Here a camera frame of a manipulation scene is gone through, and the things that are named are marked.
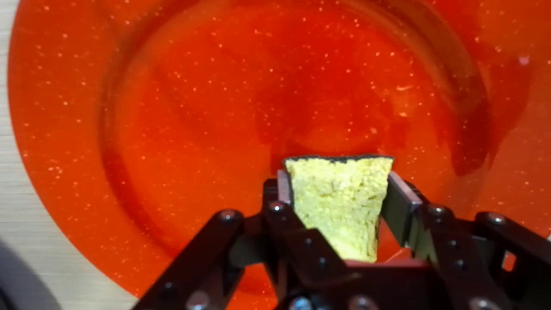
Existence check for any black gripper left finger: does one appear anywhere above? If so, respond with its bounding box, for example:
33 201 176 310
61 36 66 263
262 169 307 232

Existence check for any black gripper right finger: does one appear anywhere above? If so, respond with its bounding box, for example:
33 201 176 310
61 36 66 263
381 170 457 262

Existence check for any yellow sponge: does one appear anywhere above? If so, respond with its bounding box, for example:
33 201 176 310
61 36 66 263
283 153 397 263

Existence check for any large red plate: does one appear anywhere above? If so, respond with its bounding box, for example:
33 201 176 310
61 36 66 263
7 0 551 310

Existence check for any black frying pan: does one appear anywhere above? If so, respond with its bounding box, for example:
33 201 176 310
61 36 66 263
0 239 63 310

